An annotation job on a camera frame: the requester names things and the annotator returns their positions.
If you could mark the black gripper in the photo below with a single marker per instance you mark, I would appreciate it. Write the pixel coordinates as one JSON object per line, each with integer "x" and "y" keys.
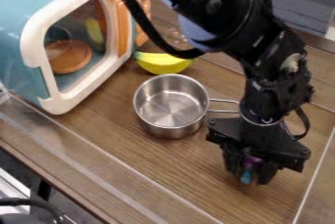
{"x": 267, "y": 142}

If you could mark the purple toy eggplant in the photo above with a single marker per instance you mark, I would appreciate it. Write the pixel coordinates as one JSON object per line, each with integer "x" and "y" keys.
{"x": 251, "y": 165}

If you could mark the silver pot with handle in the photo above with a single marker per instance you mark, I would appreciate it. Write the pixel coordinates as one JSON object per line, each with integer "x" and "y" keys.
{"x": 171, "y": 104}

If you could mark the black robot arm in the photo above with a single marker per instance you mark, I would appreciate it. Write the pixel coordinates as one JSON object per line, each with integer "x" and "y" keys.
{"x": 241, "y": 28}

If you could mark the yellow toy banana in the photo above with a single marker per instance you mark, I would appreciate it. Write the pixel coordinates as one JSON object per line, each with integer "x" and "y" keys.
{"x": 161, "y": 63}

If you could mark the orange microwave turntable plate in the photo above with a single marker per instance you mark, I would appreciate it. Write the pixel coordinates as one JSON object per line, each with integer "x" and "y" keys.
{"x": 68, "y": 55}

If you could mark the blue toy microwave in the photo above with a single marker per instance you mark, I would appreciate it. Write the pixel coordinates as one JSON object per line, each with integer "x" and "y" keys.
{"x": 31, "y": 24}

